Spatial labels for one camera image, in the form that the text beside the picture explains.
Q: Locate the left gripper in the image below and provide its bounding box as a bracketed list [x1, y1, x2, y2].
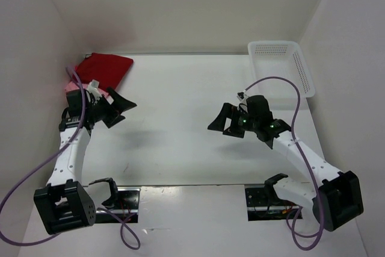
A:
[87, 87, 137, 128]

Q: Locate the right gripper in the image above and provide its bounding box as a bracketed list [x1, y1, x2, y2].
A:
[208, 102, 259, 138]

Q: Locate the dark red t shirt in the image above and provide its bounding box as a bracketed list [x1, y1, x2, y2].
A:
[75, 53, 134, 92]

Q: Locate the pink t shirt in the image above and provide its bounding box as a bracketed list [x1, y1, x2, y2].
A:
[64, 81, 109, 101]

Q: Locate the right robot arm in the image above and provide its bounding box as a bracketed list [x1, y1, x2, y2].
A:
[208, 95, 363, 232]

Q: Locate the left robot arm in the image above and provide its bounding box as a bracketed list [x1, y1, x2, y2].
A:
[34, 87, 137, 235]

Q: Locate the white plastic basket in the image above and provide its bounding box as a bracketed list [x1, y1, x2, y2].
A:
[248, 40, 316, 98]

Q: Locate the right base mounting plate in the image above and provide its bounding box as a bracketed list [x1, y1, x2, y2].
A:
[244, 184, 298, 221]

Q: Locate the base mounting plate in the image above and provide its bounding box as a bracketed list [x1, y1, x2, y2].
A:
[84, 184, 141, 223]
[244, 184, 298, 221]

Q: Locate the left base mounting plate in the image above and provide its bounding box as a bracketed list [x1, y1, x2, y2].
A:
[84, 184, 141, 223]

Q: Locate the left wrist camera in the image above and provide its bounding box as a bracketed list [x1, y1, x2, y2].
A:
[87, 79, 102, 98]

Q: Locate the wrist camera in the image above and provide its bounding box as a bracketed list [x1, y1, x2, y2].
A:
[87, 79, 102, 98]
[237, 91, 248, 102]

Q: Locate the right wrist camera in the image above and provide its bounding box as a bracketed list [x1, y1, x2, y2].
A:
[237, 91, 248, 102]

